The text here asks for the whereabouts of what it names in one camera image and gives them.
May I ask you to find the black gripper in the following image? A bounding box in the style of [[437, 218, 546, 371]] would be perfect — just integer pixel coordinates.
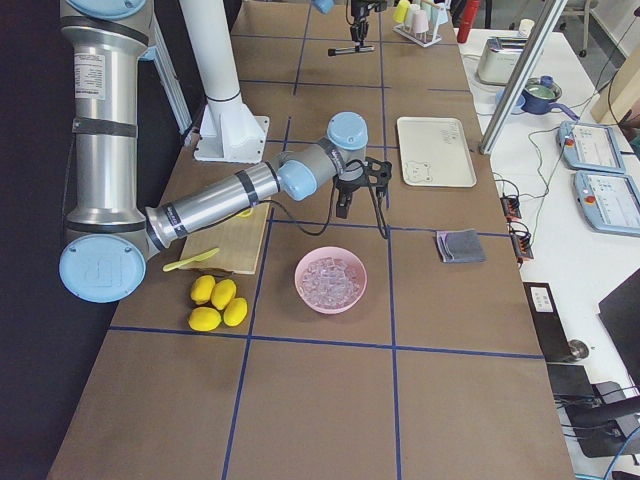
[[334, 162, 369, 218], [350, 0, 373, 50]]

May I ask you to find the steel muddler black cap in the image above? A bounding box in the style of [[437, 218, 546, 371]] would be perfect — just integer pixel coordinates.
[[327, 45, 375, 57]]

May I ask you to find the yellow cup on rack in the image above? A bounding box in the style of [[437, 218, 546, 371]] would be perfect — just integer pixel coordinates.
[[393, 0, 411, 24]]

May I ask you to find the white cup rack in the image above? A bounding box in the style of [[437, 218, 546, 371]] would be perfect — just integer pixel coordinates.
[[392, 0, 451, 48]]

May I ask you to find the pink cup on rack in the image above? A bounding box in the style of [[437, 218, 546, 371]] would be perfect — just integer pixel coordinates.
[[407, 9, 429, 35]]

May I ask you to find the clear ice cubes pile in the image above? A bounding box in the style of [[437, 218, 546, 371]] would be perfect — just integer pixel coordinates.
[[298, 257, 363, 310]]

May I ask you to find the pink bowl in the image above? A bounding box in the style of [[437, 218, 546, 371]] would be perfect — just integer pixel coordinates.
[[294, 246, 368, 314]]

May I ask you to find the bamboo cutting board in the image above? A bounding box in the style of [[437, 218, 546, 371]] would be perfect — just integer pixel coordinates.
[[180, 204, 269, 275]]

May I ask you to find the cream bear serving tray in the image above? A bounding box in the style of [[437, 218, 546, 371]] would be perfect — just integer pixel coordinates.
[[396, 116, 477, 188]]

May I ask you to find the red bottle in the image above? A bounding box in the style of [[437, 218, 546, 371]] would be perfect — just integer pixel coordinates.
[[457, 0, 480, 44]]

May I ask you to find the grey folded cloth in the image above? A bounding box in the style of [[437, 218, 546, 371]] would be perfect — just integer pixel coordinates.
[[436, 229, 486, 263]]

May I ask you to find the white steel toaster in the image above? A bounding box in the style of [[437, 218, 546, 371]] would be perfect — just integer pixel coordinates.
[[476, 36, 527, 85]]

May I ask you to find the yellow plastic knife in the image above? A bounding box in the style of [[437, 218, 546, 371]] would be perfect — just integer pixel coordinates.
[[162, 247, 219, 272]]

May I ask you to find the yellow lemon upper right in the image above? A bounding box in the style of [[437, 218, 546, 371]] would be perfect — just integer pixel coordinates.
[[210, 278, 237, 310]]

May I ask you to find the yellow lemon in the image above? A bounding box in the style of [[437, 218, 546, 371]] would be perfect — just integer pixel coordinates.
[[223, 297, 249, 327], [210, 278, 237, 310], [190, 275, 216, 305], [188, 306, 222, 332]]

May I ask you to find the yellow lemon middle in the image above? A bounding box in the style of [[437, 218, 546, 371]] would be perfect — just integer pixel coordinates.
[[223, 297, 249, 327]]

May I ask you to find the yellow lemon upper left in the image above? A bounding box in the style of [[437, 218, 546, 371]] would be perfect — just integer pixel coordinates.
[[190, 275, 216, 305]]

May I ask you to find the blue bowl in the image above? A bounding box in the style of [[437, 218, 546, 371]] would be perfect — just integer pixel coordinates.
[[494, 88, 527, 116]]

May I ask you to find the yellow lemon lower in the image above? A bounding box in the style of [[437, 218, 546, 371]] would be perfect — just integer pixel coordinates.
[[188, 306, 222, 332]]

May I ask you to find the dark blue saucepan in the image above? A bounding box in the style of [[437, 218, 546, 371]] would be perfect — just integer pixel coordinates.
[[522, 75, 579, 121]]

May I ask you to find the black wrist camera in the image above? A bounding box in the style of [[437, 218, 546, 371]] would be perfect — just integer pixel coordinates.
[[364, 156, 392, 200], [372, 0, 387, 12]]

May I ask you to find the aluminium frame post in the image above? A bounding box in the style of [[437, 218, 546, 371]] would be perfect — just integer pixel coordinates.
[[478, 0, 567, 155]]

